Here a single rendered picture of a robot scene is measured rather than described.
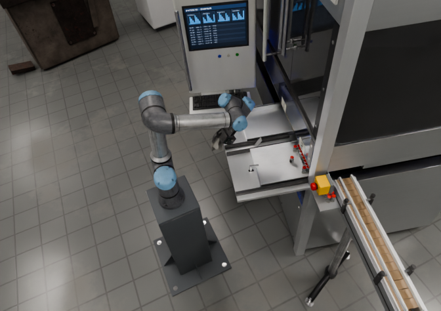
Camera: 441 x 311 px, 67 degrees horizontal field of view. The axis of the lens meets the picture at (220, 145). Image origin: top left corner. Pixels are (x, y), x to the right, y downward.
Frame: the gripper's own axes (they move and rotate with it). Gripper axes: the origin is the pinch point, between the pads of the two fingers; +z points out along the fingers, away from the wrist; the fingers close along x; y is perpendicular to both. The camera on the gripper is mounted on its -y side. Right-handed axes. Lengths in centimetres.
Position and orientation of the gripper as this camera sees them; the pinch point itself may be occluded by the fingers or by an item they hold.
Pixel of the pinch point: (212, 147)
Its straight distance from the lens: 190.0
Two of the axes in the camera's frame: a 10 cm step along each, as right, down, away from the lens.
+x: 7.3, 1.8, 6.6
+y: 4.2, 6.4, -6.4
